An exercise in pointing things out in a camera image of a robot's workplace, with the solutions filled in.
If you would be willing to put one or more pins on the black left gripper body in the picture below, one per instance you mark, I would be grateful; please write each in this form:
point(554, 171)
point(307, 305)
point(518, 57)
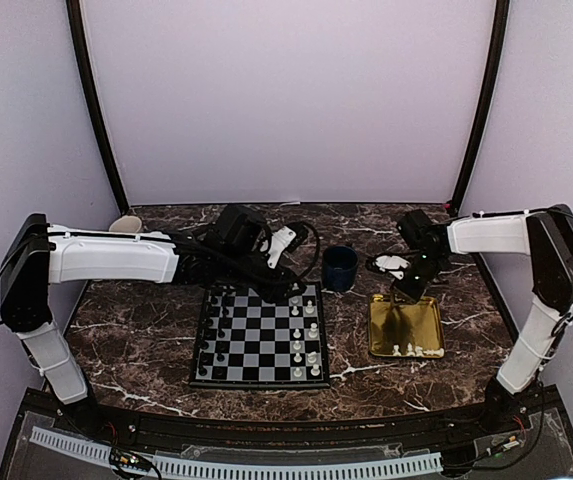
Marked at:
point(237, 266)

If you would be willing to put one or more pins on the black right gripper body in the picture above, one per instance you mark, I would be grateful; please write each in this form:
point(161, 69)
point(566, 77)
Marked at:
point(427, 269)

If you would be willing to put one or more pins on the black and white chessboard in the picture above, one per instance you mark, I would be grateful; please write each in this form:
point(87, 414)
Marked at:
point(243, 342)

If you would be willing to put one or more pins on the white chess king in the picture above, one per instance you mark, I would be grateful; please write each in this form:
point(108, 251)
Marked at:
point(313, 332)

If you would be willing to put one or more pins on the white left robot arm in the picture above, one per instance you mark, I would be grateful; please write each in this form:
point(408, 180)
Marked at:
point(239, 248)

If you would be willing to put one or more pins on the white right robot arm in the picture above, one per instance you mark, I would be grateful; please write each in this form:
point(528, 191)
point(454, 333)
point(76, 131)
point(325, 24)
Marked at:
point(545, 235)

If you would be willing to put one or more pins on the white chess piece on tray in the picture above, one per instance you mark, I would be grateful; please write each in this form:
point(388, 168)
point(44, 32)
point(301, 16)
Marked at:
point(417, 351)

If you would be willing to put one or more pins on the gold metal tray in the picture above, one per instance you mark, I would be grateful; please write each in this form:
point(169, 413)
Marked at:
point(392, 324)

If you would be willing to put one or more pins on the dark blue enamel mug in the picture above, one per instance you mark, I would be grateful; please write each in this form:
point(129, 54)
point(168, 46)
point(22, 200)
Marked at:
point(339, 268)

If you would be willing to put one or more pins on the grey ceramic cup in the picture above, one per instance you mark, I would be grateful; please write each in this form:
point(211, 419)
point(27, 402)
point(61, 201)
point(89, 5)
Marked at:
point(126, 224)

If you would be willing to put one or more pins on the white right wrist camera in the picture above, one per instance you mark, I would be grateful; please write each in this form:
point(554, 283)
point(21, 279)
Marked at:
point(392, 265)

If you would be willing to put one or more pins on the black front rail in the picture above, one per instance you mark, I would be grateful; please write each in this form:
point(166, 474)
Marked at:
point(279, 418)

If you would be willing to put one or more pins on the white perforated cable duct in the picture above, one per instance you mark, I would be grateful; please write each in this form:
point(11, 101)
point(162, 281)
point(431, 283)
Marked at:
point(202, 462)

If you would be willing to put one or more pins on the black right frame post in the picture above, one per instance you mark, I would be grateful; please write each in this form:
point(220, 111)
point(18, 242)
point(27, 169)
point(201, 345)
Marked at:
point(487, 88)

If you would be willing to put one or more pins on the black frame post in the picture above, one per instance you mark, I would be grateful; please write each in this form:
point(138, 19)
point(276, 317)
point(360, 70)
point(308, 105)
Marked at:
point(94, 109)
point(487, 88)

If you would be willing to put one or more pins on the black left frame post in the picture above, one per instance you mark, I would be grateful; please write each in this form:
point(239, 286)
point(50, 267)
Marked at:
point(94, 109)

